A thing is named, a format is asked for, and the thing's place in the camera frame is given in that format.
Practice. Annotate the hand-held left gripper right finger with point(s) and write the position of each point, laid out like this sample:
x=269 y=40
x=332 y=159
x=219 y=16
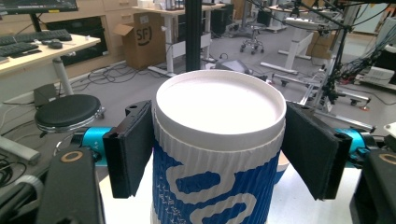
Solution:
x=311 y=149

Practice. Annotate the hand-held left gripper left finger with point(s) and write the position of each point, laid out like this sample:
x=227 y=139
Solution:
x=130 y=149

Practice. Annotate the blue and white paper cup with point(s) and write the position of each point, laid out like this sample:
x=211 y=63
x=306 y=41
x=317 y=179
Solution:
x=218 y=193

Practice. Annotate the single white cup lid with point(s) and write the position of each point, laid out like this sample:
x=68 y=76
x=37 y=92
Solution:
x=218 y=105

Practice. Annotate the black round stool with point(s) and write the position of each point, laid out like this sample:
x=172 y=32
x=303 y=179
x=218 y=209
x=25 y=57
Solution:
x=67 y=110

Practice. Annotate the grey box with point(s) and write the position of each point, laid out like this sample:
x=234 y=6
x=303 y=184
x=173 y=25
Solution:
x=45 y=95

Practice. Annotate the printed cardboard box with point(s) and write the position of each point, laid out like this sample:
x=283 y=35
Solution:
x=144 y=40

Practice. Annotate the white standing desk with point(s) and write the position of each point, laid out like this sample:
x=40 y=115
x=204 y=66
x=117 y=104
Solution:
x=174 y=40

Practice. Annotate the wheeled metal stool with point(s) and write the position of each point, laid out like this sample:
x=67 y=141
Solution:
x=252 y=40

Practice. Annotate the black computer mouse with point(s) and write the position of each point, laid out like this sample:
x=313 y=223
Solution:
x=55 y=45

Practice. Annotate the light wooden desk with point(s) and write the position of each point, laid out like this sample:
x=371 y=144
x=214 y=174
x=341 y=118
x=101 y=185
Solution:
x=37 y=57

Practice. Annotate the light wooden cabinet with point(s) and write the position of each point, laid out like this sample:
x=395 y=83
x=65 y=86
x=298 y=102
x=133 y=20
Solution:
x=90 y=15

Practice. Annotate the black keyboard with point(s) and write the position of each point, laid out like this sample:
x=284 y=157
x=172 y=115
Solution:
x=43 y=35
x=17 y=49

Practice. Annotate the black upright post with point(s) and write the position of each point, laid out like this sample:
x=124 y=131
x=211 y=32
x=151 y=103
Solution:
x=193 y=34

